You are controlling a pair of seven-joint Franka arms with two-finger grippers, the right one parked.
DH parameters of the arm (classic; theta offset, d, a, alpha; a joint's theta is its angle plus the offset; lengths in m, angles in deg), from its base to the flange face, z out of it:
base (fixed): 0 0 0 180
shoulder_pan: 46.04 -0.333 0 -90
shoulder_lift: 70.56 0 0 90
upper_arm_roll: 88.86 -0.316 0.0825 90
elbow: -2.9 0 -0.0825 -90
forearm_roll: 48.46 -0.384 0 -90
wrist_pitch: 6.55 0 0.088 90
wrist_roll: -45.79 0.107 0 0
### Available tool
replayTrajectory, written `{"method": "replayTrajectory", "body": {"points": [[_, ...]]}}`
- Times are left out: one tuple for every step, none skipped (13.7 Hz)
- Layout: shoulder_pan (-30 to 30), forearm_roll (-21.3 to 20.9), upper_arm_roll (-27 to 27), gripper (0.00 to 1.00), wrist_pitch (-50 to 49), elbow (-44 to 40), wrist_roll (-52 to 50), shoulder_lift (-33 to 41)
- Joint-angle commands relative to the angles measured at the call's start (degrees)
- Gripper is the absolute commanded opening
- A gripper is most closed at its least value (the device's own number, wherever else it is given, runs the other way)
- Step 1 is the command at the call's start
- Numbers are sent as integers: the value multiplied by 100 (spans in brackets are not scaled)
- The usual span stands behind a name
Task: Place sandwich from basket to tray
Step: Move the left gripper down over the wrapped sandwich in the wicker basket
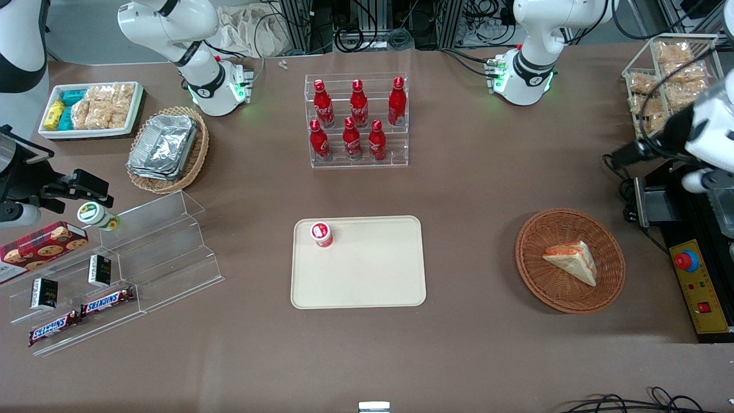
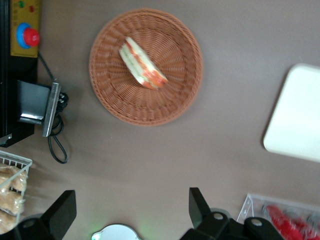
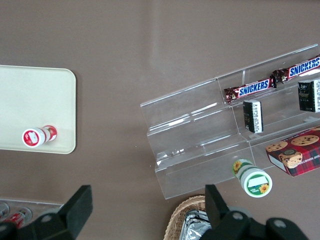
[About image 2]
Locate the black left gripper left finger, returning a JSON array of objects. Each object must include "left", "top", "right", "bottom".
[{"left": 14, "top": 189, "right": 77, "bottom": 240}]

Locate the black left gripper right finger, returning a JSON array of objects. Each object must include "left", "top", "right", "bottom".
[{"left": 179, "top": 187, "right": 284, "bottom": 240}]

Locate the triangle sandwich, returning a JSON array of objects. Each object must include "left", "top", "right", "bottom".
[{"left": 118, "top": 36, "right": 169, "bottom": 90}]

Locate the round brown wicker basket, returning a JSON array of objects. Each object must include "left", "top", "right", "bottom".
[{"left": 88, "top": 8, "right": 204, "bottom": 127}]

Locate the cream plastic tray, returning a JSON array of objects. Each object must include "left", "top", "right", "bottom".
[{"left": 262, "top": 63, "right": 320, "bottom": 163}]

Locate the clear acrylic bottle rack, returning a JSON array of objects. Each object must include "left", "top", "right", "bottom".
[{"left": 236, "top": 192, "right": 320, "bottom": 240}]

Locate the wrapped brown snack pack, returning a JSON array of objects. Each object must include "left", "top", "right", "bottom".
[
  {"left": 0, "top": 163, "right": 28, "bottom": 192},
  {"left": 0, "top": 211, "right": 19, "bottom": 234},
  {"left": 0, "top": 186, "right": 26, "bottom": 216}
]

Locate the red cola bottle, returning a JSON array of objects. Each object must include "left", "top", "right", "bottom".
[
  {"left": 263, "top": 204, "right": 304, "bottom": 240},
  {"left": 297, "top": 216, "right": 320, "bottom": 240}
]

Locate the red emergency stop button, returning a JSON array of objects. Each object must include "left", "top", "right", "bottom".
[{"left": 16, "top": 22, "right": 41, "bottom": 49}]

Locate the yellow control panel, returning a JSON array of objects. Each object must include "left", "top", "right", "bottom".
[{"left": 10, "top": 0, "right": 42, "bottom": 58}]

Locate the white wire rack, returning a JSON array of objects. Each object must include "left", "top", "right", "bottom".
[{"left": 0, "top": 149, "right": 34, "bottom": 226}]

